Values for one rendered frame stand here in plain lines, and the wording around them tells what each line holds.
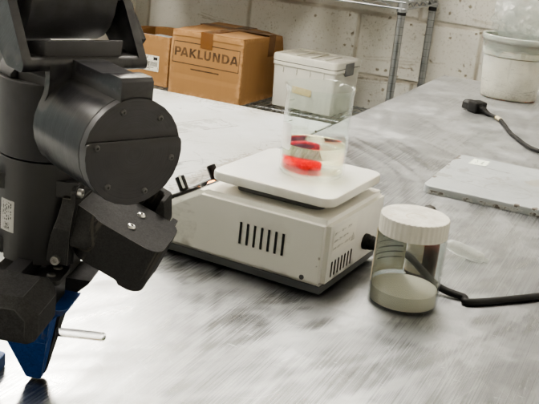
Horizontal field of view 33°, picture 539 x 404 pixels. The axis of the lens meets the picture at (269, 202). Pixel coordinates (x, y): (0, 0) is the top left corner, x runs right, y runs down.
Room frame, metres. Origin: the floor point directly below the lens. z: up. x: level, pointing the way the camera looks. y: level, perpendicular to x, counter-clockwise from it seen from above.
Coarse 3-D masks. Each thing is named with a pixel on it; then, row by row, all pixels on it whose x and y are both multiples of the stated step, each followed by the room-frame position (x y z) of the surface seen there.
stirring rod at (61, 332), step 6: (54, 330) 0.53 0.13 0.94; (60, 330) 0.53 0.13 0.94; (66, 330) 0.53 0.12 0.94; (72, 330) 0.53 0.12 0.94; (78, 330) 0.53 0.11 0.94; (84, 330) 0.53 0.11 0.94; (60, 336) 0.53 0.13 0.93; (66, 336) 0.53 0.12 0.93; (72, 336) 0.53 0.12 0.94; (78, 336) 0.53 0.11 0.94; (84, 336) 0.53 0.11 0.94; (90, 336) 0.53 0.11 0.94; (96, 336) 0.53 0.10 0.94; (102, 336) 0.53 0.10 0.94
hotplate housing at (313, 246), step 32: (192, 192) 0.77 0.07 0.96; (224, 192) 0.76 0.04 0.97; (256, 192) 0.76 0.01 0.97; (192, 224) 0.77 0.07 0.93; (224, 224) 0.75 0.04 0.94; (256, 224) 0.74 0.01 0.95; (288, 224) 0.72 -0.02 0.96; (320, 224) 0.71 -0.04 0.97; (352, 224) 0.75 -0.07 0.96; (192, 256) 0.77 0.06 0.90; (224, 256) 0.75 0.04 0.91; (256, 256) 0.74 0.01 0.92; (288, 256) 0.72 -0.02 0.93; (320, 256) 0.71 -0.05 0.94; (352, 256) 0.76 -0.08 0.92; (320, 288) 0.71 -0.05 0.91
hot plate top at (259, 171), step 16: (240, 160) 0.81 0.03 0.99; (256, 160) 0.81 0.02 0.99; (272, 160) 0.82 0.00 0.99; (224, 176) 0.76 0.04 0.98; (240, 176) 0.76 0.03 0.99; (256, 176) 0.76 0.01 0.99; (272, 176) 0.77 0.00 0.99; (288, 176) 0.77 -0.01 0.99; (352, 176) 0.79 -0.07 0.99; (368, 176) 0.80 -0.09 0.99; (272, 192) 0.74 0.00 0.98; (288, 192) 0.73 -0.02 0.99; (304, 192) 0.73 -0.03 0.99; (320, 192) 0.73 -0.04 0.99; (336, 192) 0.74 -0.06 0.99; (352, 192) 0.75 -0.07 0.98
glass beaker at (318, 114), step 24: (288, 96) 0.78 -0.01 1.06; (312, 96) 0.76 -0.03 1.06; (336, 96) 0.76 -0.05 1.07; (288, 120) 0.78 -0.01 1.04; (312, 120) 0.76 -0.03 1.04; (336, 120) 0.77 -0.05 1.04; (288, 144) 0.77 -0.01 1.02; (312, 144) 0.76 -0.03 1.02; (336, 144) 0.77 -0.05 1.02; (288, 168) 0.77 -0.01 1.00; (312, 168) 0.76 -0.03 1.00; (336, 168) 0.77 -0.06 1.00
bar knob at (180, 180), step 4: (180, 176) 0.80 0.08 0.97; (176, 180) 0.80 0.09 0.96; (180, 180) 0.80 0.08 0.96; (184, 180) 0.80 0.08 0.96; (180, 184) 0.80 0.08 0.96; (184, 184) 0.80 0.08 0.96; (180, 188) 0.80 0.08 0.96; (184, 188) 0.80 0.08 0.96; (188, 188) 0.80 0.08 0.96; (192, 188) 0.80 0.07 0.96; (196, 188) 0.81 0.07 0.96; (176, 192) 0.80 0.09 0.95; (180, 192) 0.80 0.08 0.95; (184, 192) 0.80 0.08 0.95; (172, 196) 0.80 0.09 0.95
